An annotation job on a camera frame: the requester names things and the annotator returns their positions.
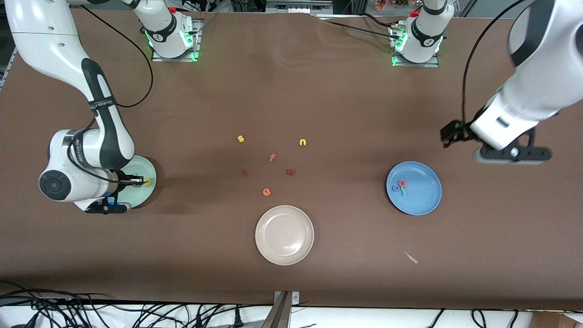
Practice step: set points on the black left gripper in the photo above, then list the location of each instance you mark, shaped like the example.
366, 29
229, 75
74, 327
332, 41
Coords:
457, 132

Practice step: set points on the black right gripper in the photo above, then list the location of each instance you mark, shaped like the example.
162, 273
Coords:
122, 178

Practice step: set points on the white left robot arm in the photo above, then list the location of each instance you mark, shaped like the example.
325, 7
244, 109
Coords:
537, 86

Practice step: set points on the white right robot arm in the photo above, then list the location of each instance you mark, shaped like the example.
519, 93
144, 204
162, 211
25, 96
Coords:
41, 41

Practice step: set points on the green plate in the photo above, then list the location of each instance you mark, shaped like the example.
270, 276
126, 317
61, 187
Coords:
145, 196

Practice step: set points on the blue plate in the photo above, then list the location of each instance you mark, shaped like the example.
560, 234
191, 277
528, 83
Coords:
421, 200

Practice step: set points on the white paper scrap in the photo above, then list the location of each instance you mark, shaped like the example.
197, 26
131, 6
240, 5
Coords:
411, 258

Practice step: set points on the orange patterned object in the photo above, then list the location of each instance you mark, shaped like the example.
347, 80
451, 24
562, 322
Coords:
391, 3

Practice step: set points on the beige plate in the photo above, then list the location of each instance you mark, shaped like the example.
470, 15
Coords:
284, 235

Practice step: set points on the black power plug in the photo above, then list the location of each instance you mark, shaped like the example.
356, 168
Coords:
237, 320

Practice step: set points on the brown cardboard box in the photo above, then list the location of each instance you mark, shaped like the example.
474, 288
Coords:
555, 320

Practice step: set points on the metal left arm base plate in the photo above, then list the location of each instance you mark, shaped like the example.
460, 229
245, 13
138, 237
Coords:
416, 64

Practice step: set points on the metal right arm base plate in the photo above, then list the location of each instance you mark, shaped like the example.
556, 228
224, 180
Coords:
197, 43

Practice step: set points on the aluminium table frame rail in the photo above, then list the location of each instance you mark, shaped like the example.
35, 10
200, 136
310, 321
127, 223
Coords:
9, 66

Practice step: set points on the grey metal table bracket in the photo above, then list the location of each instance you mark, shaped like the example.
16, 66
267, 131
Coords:
284, 310

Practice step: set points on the aluminium frame structure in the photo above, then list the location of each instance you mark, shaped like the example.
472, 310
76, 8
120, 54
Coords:
296, 7

